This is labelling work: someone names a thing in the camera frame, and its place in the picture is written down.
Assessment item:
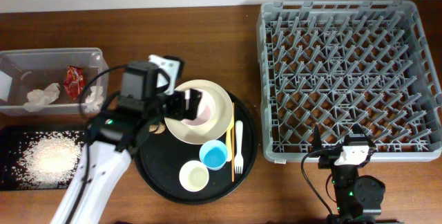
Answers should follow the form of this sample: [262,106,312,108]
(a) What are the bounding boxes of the black rectangular tray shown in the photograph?
[1,124,84,191]

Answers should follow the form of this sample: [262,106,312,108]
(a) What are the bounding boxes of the large beige plate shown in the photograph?
[165,80,233,144]

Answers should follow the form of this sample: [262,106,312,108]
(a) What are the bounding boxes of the white plastic fork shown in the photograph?
[234,120,244,174]

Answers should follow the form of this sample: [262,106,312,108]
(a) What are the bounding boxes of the white rice pile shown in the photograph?
[12,131,82,189]

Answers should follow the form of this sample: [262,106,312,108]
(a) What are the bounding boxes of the white napkin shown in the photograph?
[23,83,60,112]

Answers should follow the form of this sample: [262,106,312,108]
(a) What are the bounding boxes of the white label on bin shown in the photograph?
[0,71,12,102]

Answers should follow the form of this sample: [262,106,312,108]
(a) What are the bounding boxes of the blue cup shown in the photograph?
[199,140,228,171]

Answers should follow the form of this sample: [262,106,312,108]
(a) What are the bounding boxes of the white cup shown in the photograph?
[179,160,209,192]

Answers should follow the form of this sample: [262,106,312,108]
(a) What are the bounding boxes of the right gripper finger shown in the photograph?
[312,125,323,151]
[350,124,376,148]

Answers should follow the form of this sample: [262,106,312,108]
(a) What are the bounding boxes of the clear plastic waste bin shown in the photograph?
[1,48,108,116]

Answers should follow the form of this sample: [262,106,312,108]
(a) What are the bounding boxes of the red snack wrapper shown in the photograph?
[64,66,86,101]

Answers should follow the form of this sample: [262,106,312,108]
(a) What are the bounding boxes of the small pink plate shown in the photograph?
[181,88,215,127]

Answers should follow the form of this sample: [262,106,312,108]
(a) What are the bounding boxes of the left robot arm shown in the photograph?
[51,55,201,223]

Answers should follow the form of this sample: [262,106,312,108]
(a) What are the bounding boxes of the round black serving tray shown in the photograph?
[134,93,258,205]

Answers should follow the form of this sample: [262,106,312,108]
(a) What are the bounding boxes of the brown cookie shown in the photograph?
[149,123,166,134]

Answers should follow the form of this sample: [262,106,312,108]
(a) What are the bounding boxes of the small white tissue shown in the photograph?
[84,86,104,113]

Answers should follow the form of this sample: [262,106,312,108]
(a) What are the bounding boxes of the grey dishwasher rack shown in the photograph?
[256,0,441,163]

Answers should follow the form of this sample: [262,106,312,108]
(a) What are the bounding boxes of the orange chopstick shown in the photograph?
[230,102,235,183]

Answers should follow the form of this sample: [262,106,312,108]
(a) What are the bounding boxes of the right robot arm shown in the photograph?
[311,124,385,223]

